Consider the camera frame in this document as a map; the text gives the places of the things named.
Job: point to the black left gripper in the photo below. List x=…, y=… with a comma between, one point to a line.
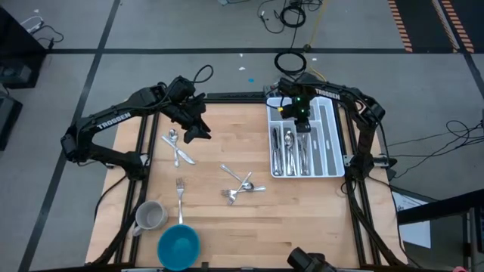
x=187, y=113

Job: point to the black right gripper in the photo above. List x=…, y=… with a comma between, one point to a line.
x=298, y=111

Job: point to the spoon and knife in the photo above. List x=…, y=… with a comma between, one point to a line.
x=187, y=158
x=231, y=199

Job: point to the grey ceramic mug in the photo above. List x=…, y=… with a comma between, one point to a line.
x=152, y=215

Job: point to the teal bowl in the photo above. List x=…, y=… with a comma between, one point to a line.
x=178, y=247

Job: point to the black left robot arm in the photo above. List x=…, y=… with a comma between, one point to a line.
x=113, y=120

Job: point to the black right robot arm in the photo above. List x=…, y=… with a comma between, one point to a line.
x=329, y=93

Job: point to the white plastic cutlery tray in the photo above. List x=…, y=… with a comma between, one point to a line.
x=328, y=143

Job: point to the grey power strip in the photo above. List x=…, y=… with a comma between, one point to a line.
x=267, y=90

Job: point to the pile of silver cutlery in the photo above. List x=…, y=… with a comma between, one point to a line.
x=234, y=97

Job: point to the white paper sheet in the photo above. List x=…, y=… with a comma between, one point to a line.
x=414, y=230

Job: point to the black workbench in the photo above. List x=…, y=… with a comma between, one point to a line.
x=435, y=209

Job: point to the black hazard-striped floor mat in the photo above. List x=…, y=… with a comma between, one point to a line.
x=423, y=22

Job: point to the black equipment case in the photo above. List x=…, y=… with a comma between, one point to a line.
x=7, y=121

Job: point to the black cabinet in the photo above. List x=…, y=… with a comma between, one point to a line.
x=15, y=45

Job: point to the small red object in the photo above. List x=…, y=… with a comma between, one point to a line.
x=459, y=269

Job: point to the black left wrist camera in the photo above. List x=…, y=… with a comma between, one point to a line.
x=181, y=88

